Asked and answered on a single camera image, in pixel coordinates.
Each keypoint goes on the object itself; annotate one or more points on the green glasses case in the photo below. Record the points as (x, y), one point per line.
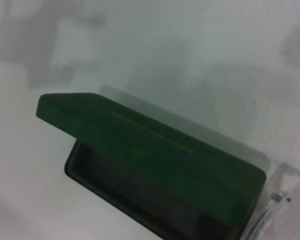
(140, 140)

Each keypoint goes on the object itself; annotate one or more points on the clear transparent glasses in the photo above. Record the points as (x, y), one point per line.
(277, 197)

